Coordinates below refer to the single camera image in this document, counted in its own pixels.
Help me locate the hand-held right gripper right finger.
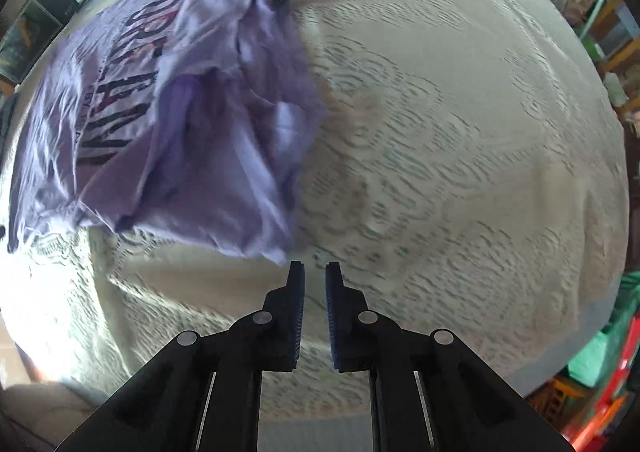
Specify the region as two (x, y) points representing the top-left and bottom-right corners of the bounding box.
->
(325, 261), (573, 452)

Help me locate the wooden shelf unit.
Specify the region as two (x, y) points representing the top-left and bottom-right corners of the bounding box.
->
(520, 0), (640, 133)

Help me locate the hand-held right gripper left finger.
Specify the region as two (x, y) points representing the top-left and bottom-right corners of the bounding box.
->
(56, 260), (306, 452)

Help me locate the lavender printed t-shirt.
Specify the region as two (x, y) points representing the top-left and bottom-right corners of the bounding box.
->
(7, 0), (328, 265)

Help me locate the cream textured bedspread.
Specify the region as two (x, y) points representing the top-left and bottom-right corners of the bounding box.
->
(0, 0), (630, 420)

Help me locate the red plastic crate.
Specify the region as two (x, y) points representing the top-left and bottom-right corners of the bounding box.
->
(522, 342), (640, 452)

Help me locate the dark framed picture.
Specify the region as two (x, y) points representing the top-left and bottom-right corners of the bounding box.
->
(0, 0), (81, 85)

